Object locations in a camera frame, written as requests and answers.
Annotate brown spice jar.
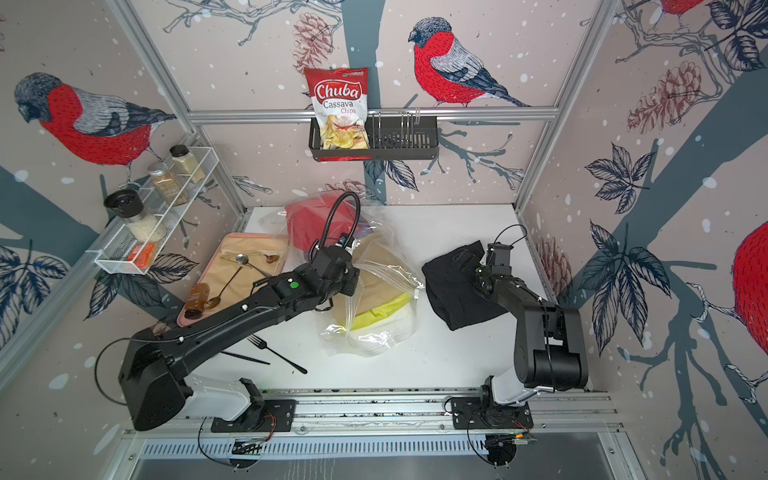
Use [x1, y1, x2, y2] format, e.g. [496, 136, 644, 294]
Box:
[147, 162, 188, 207]

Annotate black lid spice jar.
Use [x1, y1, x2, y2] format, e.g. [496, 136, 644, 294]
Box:
[103, 189, 167, 244]

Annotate black plastic fork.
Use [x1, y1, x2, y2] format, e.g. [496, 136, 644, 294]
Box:
[247, 334, 308, 375]

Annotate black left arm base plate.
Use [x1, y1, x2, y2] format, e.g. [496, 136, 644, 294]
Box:
[211, 399, 298, 434]

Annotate clear plastic vacuum bag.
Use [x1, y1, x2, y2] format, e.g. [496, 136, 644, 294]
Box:
[259, 190, 425, 357]

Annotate amber sauce bottle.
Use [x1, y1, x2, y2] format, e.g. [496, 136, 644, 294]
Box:
[183, 283, 210, 320]

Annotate small red packet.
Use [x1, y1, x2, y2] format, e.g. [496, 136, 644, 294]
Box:
[126, 242, 158, 270]

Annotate pink tray with beige mat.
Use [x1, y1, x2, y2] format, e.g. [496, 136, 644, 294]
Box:
[177, 233, 289, 327]

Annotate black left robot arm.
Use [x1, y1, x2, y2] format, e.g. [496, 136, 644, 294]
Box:
[118, 246, 359, 431]

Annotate red Chuba cassava chips bag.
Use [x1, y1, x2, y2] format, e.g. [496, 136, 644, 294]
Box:
[304, 68, 369, 150]

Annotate yellow spice jar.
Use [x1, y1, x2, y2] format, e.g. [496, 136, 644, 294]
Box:
[170, 145, 206, 184]

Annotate black trousers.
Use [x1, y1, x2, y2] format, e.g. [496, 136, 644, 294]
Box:
[422, 241, 507, 331]

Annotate black wire wall basket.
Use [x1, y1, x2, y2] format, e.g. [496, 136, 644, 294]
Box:
[308, 113, 439, 162]

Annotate neon yellow garment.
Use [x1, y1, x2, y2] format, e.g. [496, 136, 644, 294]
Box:
[350, 294, 412, 330]

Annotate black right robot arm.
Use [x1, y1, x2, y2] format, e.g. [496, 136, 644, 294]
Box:
[453, 242, 589, 406]

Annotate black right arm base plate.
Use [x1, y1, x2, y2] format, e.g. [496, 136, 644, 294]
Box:
[444, 397, 534, 431]

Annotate beige knitted garment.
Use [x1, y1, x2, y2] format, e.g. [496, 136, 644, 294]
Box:
[331, 233, 424, 330]

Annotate clear acrylic spice shelf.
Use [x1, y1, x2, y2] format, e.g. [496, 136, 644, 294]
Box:
[95, 146, 219, 275]

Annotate metal spoon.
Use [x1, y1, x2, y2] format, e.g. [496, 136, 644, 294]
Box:
[205, 253, 272, 310]

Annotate black corrugated cable hose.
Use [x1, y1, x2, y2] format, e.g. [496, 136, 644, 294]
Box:
[309, 190, 362, 253]

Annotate red folded garment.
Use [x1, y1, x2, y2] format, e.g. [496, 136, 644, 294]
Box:
[285, 191, 362, 255]

